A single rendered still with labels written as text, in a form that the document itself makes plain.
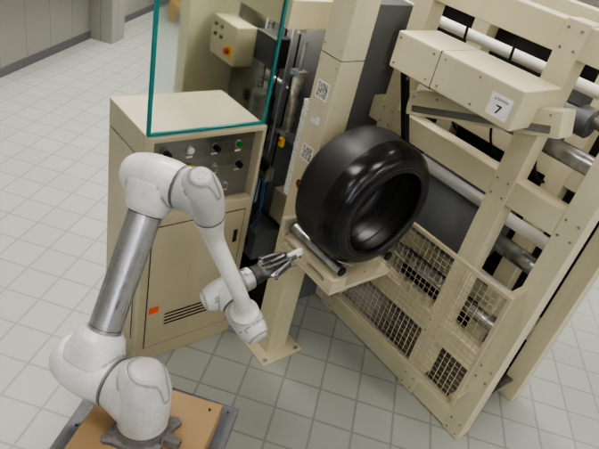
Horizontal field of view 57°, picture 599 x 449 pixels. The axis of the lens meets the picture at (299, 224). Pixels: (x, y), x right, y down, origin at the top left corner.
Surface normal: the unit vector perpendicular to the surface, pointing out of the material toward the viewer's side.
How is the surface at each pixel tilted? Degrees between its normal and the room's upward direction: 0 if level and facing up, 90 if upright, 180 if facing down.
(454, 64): 90
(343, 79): 90
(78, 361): 56
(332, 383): 0
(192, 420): 4
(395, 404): 0
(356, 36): 90
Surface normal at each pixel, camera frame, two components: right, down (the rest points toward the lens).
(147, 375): 0.29, -0.81
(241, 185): 0.59, 0.55
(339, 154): -0.36, -0.47
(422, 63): -0.78, 0.20
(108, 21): -0.21, 0.51
